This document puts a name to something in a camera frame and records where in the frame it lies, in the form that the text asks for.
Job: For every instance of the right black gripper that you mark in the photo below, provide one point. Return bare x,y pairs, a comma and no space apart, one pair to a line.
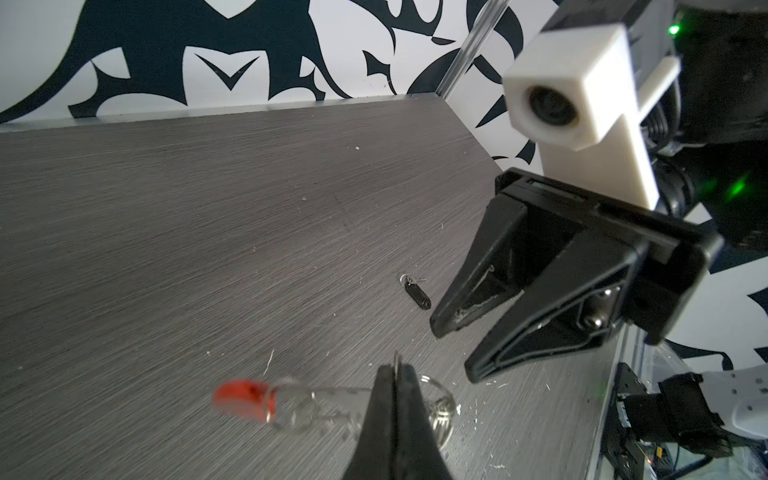
584,262

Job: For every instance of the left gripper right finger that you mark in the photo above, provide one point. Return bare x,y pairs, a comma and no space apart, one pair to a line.
416,454

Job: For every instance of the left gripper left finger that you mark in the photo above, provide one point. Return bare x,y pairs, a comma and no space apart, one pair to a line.
373,457

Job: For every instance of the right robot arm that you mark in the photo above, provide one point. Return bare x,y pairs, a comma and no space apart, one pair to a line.
707,142

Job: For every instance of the small black key fob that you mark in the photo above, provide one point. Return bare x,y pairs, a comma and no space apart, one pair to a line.
415,292

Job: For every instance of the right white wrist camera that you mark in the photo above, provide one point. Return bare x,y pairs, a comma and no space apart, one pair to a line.
573,93

